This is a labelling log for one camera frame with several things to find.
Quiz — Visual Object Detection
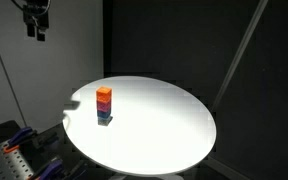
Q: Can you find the orange block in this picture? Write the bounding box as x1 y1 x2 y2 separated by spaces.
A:
96 86 112 102

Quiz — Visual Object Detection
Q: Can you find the grey diagonal pole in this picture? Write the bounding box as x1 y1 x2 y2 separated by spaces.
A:
211 0 269 112

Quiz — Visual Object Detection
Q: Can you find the perforated metal plate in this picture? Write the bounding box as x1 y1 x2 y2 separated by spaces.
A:
0 141 34 180

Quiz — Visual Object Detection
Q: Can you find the blue block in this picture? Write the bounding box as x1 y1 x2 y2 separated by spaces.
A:
97 109 111 119

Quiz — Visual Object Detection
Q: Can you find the purple clamp upper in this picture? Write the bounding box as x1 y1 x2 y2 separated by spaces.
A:
3 127 37 154

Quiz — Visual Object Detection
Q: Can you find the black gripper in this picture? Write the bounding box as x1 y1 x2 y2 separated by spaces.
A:
23 4 49 42

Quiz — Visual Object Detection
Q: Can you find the purple clamp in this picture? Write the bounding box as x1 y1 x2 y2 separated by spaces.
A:
3 127 37 154
28 159 63 180

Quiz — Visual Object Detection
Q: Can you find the thin black wall cable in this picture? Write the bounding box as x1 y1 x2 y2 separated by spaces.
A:
0 13 28 128

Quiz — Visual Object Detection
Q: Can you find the purple clamp lower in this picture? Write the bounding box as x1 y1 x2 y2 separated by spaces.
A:
28 159 63 180

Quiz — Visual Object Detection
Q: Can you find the grey bottom block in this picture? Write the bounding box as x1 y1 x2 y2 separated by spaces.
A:
98 116 113 126

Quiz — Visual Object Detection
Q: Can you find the magenta block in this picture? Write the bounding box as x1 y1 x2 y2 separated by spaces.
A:
97 101 111 112

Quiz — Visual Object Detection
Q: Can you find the round white table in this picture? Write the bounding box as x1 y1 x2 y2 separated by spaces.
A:
63 76 217 177

